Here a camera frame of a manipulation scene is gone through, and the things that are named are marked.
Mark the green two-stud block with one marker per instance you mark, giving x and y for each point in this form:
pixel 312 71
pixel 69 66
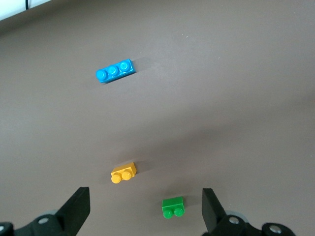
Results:
pixel 172 204

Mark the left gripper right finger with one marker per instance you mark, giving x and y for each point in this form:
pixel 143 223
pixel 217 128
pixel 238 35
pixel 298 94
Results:
pixel 211 211

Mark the brown paper table cover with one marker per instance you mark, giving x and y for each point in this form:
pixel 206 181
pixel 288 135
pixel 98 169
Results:
pixel 221 98

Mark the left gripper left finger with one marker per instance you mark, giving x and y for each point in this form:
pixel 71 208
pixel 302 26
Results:
pixel 73 211

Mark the yellow two-stud block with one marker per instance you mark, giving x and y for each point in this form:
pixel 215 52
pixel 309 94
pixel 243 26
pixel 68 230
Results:
pixel 123 172

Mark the blue three-stud block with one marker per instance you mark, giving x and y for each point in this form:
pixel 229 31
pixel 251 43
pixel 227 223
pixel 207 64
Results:
pixel 115 71

